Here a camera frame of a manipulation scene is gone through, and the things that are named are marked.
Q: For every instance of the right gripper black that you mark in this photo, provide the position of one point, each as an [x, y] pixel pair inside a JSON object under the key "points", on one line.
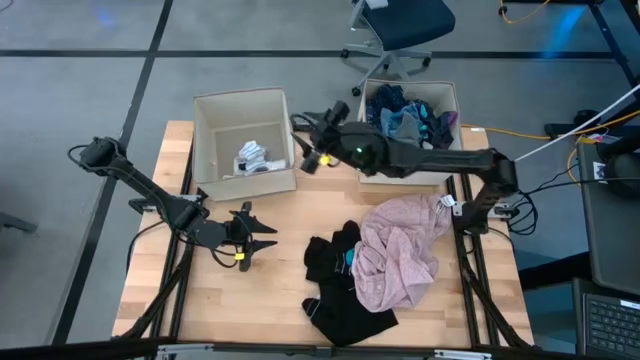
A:
{"points": [[335, 145]]}

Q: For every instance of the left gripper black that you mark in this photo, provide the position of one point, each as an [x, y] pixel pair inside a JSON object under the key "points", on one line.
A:
{"points": [[215, 234]]}

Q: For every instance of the white grey striped socks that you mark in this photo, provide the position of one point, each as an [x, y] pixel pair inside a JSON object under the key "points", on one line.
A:
{"points": [[252, 155]]}

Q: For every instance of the navy dotted garment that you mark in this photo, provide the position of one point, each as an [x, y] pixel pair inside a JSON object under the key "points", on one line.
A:
{"points": [[387, 97]]}

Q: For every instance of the black garment with white trim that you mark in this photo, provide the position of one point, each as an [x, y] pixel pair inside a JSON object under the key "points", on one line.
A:
{"points": [[340, 315]]}

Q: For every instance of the dark blue plaid pants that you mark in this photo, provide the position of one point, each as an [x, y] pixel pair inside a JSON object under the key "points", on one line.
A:
{"points": [[440, 130]]}

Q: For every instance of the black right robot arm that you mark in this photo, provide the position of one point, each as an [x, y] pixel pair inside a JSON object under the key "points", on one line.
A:
{"points": [[440, 160]]}

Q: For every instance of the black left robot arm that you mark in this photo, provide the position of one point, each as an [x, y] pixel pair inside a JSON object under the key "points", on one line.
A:
{"points": [[145, 189]]}

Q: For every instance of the beige fabric storage bin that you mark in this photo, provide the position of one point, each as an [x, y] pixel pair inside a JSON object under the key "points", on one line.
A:
{"points": [[440, 95], [240, 115]]}

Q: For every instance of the pink linen shirt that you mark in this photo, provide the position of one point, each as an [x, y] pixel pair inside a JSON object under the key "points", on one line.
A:
{"points": [[400, 250]]}

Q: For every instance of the small white shirt tag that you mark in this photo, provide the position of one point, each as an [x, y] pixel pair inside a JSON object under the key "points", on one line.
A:
{"points": [[447, 201]]}

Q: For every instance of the dark office chair white armrests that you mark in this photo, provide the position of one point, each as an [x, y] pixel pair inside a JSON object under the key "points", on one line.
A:
{"points": [[405, 22]]}

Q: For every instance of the black crossbar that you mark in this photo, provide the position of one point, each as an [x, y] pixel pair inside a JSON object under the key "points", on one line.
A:
{"points": [[75, 350]]}

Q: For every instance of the black desk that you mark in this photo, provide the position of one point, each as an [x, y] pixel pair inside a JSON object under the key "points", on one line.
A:
{"points": [[610, 240]]}

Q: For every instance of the black headphones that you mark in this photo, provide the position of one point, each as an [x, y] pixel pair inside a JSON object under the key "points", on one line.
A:
{"points": [[625, 185]]}

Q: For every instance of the black laptop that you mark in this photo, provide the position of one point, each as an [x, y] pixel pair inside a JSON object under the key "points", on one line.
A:
{"points": [[610, 325]]}

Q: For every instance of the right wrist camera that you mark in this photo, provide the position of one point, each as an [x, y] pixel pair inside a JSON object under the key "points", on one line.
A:
{"points": [[337, 112]]}

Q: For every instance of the black aluminium frame rail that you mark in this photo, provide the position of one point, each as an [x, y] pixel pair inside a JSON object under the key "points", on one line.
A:
{"points": [[472, 290], [175, 280]]}

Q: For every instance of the black table frame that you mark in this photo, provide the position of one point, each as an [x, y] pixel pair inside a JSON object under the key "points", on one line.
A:
{"points": [[612, 45]]}

